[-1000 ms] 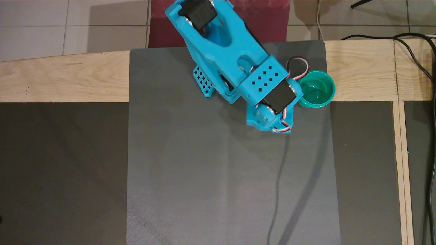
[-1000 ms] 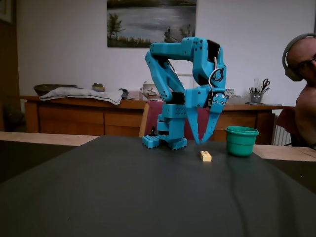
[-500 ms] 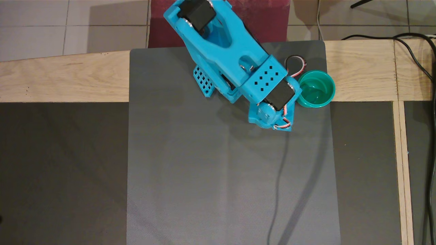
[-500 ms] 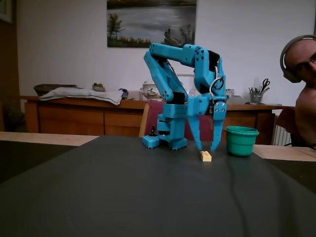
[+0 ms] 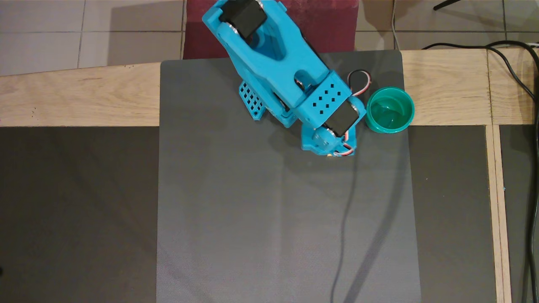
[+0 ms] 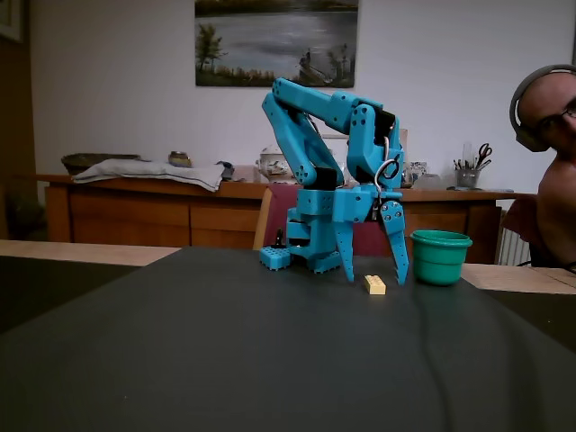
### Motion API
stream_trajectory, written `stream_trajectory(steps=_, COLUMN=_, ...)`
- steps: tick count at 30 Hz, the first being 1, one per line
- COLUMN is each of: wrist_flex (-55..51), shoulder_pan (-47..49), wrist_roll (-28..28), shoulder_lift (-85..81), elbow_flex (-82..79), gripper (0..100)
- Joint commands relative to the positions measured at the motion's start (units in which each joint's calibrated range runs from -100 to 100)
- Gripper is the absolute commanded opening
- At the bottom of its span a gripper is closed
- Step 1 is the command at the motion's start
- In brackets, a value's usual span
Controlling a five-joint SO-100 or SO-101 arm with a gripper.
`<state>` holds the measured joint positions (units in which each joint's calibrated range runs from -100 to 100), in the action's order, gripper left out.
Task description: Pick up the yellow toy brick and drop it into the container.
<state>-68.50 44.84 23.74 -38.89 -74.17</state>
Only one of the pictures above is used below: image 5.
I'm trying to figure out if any chair with burgundy cover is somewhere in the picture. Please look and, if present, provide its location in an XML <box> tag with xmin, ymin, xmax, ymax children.
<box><xmin>182</xmin><ymin>0</ymin><xmax>359</xmax><ymax>60</ymax></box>

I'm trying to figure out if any thin white cable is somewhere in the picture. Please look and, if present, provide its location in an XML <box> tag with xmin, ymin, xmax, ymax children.
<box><xmin>391</xmin><ymin>0</ymin><xmax>400</xmax><ymax>51</ymax></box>

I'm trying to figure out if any red white black servo cable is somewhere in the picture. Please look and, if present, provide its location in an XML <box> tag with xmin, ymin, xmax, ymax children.
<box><xmin>347</xmin><ymin>69</ymin><xmax>373</xmax><ymax>98</ymax></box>

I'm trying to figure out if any grey table mat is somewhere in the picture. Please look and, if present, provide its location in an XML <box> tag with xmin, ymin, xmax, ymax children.
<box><xmin>156</xmin><ymin>50</ymin><xmax>422</xmax><ymax>303</ymax></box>

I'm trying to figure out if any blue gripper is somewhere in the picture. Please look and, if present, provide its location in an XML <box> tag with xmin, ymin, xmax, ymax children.
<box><xmin>301</xmin><ymin>123</ymin><xmax>359</xmax><ymax>156</ymax></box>

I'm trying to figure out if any long black cable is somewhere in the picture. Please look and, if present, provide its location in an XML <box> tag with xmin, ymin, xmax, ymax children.
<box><xmin>422</xmin><ymin>40</ymin><xmax>539</xmax><ymax>303</ymax></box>

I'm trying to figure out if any short black cable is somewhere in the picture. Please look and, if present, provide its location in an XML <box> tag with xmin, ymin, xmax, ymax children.
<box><xmin>486</xmin><ymin>46</ymin><xmax>537</xmax><ymax>101</ymax></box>

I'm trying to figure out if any green plastic cup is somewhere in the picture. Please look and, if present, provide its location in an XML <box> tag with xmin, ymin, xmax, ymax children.
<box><xmin>365</xmin><ymin>86</ymin><xmax>416</xmax><ymax>134</ymax></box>

